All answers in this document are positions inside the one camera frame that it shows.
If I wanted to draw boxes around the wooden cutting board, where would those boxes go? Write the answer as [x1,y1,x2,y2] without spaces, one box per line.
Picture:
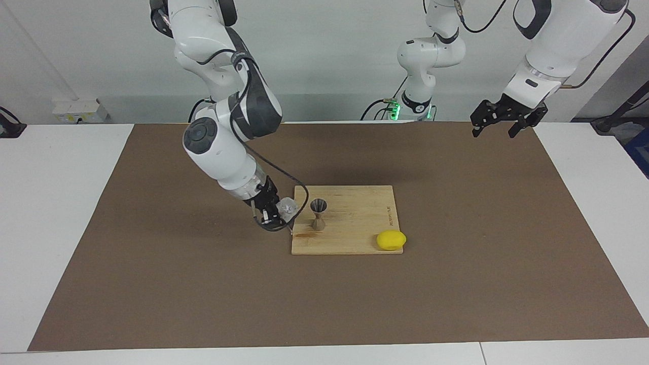
[286,185,405,256]

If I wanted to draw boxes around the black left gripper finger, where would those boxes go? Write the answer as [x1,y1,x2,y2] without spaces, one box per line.
[470,100,508,138]
[509,114,543,138]

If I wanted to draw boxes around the black table clamp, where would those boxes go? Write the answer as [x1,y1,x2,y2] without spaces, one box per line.
[0,106,27,138]

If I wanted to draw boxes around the black right base cable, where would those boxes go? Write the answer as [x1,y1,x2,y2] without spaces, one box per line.
[188,99,216,123]

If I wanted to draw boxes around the black stand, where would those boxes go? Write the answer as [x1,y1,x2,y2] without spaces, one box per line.
[591,81,649,135]

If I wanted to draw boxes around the clear plastic cup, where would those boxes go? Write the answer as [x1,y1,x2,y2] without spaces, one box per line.
[276,198,300,224]

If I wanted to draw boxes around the white power strip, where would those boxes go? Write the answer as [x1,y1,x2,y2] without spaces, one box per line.
[52,99,110,124]

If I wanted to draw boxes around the brown table mat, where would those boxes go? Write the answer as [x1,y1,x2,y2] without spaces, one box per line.
[28,122,649,351]

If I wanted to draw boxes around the dark grey partition panel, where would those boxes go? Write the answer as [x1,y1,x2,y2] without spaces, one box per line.
[573,35,649,122]

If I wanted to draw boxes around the black left base cable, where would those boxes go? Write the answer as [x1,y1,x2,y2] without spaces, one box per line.
[360,75,409,121]

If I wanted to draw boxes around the yellow lemon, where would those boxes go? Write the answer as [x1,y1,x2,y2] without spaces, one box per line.
[376,230,407,251]

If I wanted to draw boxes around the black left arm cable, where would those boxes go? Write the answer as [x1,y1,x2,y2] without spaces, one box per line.
[455,0,637,90]

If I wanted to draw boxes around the black base cable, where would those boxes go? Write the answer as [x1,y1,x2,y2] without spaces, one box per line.
[188,99,216,123]
[360,75,409,121]

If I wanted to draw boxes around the metal double jigger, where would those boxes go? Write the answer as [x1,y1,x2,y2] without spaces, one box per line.
[310,199,328,232]

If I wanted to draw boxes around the blue object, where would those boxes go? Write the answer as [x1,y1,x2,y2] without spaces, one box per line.
[623,127,649,179]

